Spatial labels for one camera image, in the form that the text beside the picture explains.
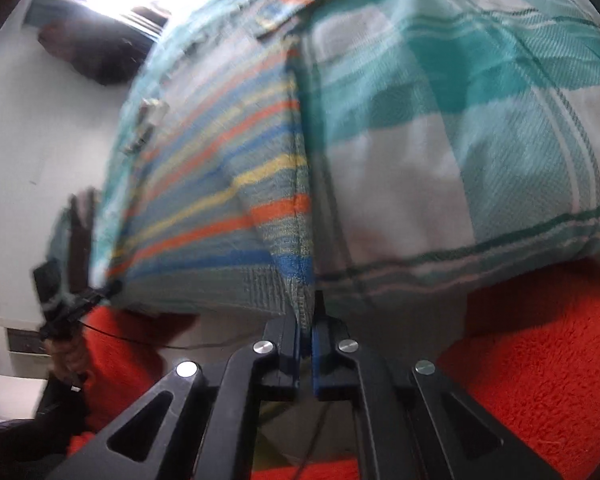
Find striped knit sweater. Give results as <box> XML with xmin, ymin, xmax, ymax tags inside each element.
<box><xmin>94</xmin><ymin>0</ymin><xmax>330</xmax><ymax>327</ymax></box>

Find dark hanging clothes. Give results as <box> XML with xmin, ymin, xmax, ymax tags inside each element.
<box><xmin>38</xmin><ymin>20</ymin><xmax>150</xmax><ymax>86</ymax></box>

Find left hand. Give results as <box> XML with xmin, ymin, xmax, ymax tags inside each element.
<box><xmin>43</xmin><ymin>332</ymin><xmax>91</xmax><ymax>386</ymax></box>

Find red fleece garment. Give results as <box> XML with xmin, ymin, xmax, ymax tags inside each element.
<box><xmin>68</xmin><ymin>259</ymin><xmax>600</xmax><ymax>479</ymax></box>

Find teal white plaid bedspread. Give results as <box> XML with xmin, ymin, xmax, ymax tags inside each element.
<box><xmin>101</xmin><ymin>0</ymin><xmax>600</xmax><ymax>311</ymax></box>

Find thin black cable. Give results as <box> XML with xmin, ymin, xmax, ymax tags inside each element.
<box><xmin>76</xmin><ymin>316</ymin><xmax>266</xmax><ymax>354</ymax></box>

